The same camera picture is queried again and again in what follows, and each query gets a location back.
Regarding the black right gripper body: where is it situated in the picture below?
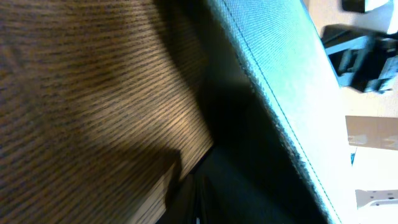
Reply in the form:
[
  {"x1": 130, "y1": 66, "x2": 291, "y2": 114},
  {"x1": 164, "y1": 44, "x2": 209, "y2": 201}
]
[{"x1": 321, "y1": 24, "x2": 397, "y2": 93}]

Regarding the black box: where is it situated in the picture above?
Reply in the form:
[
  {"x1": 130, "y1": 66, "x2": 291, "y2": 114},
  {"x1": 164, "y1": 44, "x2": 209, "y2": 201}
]
[{"x1": 155, "y1": 1, "x2": 358, "y2": 223}]

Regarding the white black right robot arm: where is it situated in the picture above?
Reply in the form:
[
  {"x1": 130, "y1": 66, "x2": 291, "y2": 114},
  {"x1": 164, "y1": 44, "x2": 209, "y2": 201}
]
[{"x1": 322, "y1": 24, "x2": 397, "y2": 208}]

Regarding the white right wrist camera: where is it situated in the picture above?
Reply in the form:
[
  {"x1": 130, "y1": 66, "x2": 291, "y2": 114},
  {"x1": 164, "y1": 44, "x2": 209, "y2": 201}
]
[{"x1": 341, "y1": 0, "x2": 397, "y2": 34}]

